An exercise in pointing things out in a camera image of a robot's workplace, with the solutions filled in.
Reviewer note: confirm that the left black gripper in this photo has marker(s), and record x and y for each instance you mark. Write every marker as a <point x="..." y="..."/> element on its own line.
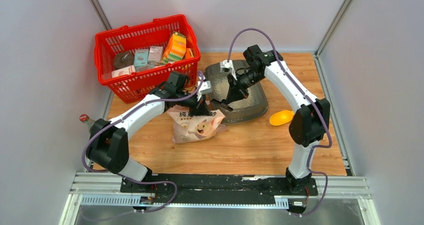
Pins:
<point x="200" y="108"/>

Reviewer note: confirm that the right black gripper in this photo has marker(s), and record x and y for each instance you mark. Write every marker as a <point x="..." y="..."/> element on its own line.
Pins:
<point x="237" y="91"/>

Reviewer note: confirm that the cat litter bag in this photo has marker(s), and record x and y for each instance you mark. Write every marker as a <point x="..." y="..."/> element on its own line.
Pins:
<point x="187" y="128"/>

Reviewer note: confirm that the yellow plastic scoop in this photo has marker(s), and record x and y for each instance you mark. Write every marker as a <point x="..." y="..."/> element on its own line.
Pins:
<point x="282" y="117"/>

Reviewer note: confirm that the black bag clip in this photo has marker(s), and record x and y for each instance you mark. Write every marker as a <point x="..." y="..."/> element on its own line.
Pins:
<point x="222" y="105"/>

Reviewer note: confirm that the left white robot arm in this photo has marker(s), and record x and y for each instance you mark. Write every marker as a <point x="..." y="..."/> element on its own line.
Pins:
<point x="108" y="145"/>

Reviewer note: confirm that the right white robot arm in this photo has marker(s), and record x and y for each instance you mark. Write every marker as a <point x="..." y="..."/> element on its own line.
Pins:
<point x="311" y="117"/>

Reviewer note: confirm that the pink small box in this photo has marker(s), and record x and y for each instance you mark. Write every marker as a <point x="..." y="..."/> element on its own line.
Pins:
<point x="155" y="54"/>

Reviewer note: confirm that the teal small box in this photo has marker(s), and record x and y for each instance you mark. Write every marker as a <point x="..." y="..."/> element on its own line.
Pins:
<point x="141" y="58"/>

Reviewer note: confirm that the white pink flat box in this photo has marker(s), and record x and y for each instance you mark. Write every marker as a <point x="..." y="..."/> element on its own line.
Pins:
<point x="123" y="71"/>

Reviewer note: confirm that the orange sponge pack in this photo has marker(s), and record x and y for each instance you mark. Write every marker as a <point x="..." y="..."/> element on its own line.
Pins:
<point x="176" y="48"/>

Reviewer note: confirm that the red plastic shopping basket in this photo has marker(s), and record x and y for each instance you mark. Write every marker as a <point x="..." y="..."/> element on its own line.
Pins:
<point x="134" y="87"/>

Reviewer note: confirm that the brown round disc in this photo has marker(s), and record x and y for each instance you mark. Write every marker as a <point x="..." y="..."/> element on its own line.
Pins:
<point x="123" y="59"/>

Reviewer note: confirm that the cola bottle red cap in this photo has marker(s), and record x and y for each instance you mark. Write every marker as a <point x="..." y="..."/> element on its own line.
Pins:
<point x="85" y="119"/>

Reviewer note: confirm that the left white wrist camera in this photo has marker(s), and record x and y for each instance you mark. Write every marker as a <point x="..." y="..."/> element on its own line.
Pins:
<point x="203" y="89"/>

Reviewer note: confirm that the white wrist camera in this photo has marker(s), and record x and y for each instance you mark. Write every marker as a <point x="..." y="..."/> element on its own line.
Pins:
<point x="228" y="67"/>
<point x="203" y="89"/>

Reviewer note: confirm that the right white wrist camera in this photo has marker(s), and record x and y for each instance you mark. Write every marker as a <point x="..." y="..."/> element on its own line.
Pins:
<point x="228" y="67"/>

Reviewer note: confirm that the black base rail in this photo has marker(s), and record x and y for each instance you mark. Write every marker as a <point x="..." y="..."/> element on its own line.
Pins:
<point x="220" y="189"/>

